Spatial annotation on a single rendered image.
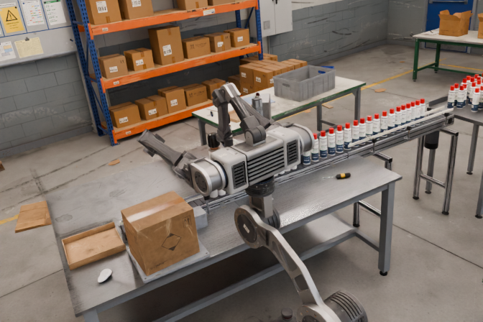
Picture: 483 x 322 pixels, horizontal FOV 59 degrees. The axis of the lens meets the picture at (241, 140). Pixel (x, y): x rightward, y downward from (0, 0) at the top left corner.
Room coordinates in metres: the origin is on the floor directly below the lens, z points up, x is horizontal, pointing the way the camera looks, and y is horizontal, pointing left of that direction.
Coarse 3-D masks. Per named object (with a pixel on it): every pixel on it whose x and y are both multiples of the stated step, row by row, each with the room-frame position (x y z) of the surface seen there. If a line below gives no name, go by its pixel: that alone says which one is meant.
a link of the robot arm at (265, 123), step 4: (224, 84) 2.16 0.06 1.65; (244, 104) 2.06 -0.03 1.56; (248, 104) 2.07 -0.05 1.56; (248, 108) 2.05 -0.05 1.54; (252, 108) 2.05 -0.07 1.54; (252, 112) 2.02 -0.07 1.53; (256, 112) 2.03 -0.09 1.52; (256, 116) 2.00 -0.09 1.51; (260, 116) 2.00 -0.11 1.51; (260, 120) 1.99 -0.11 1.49; (264, 120) 1.99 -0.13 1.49; (268, 120) 1.99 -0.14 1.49; (272, 120) 1.99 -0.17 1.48; (260, 124) 1.97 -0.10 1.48; (264, 124) 1.97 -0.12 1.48; (268, 124) 2.00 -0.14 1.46; (272, 124) 1.96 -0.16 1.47; (276, 124) 1.95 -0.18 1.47; (280, 124) 1.95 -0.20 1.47; (264, 128) 1.99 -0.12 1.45
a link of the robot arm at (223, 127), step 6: (222, 108) 2.24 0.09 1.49; (228, 108) 2.28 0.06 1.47; (222, 114) 2.28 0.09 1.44; (228, 114) 2.32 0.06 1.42; (222, 120) 2.31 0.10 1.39; (228, 120) 2.35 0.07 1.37; (222, 126) 2.36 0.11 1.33; (228, 126) 2.39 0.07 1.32; (222, 132) 2.38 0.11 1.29; (228, 132) 2.43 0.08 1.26
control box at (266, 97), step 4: (260, 96) 2.43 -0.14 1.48; (264, 96) 2.42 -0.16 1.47; (268, 96) 2.41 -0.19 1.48; (264, 100) 2.35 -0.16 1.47; (268, 100) 2.35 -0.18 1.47; (264, 104) 2.32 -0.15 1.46; (268, 104) 2.32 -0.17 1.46; (264, 108) 2.32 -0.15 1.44; (268, 108) 2.31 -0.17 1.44; (264, 112) 2.32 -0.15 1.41; (268, 112) 2.32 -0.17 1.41; (264, 116) 2.32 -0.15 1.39; (268, 116) 2.32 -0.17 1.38
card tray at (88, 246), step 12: (96, 228) 2.11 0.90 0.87; (108, 228) 2.14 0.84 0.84; (72, 240) 2.05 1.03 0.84; (84, 240) 2.05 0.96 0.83; (96, 240) 2.04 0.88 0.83; (108, 240) 2.03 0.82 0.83; (120, 240) 2.02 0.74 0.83; (72, 252) 1.95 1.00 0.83; (84, 252) 1.94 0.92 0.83; (96, 252) 1.92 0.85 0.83; (108, 252) 1.89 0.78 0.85; (72, 264) 1.80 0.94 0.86; (84, 264) 1.83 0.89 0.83
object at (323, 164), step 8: (328, 160) 2.67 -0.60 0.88; (336, 160) 2.71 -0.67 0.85; (304, 168) 2.59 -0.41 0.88; (312, 168) 2.61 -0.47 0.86; (320, 168) 2.64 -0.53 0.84; (288, 176) 2.52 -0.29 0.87; (296, 176) 2.55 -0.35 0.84; (240, 192) 2.35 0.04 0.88; (192, 200) 2.31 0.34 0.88; (216, 200) 2.28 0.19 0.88; (224, 200) 2.30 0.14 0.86; (232, 200) 2.32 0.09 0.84
